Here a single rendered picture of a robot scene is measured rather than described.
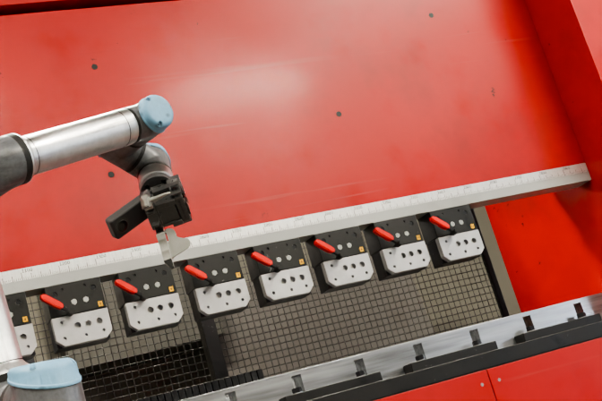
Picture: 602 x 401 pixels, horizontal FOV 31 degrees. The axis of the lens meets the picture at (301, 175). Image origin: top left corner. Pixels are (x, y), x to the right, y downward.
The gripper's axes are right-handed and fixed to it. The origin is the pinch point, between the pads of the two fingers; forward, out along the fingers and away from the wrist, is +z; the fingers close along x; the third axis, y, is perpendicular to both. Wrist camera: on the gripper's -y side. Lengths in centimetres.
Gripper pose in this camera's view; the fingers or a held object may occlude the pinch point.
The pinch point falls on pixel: (156, 240)
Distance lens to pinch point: 208.5
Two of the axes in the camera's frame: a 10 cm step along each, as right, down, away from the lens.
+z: 2.1, 4.5, -8.7
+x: 2.7, 8.3, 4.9
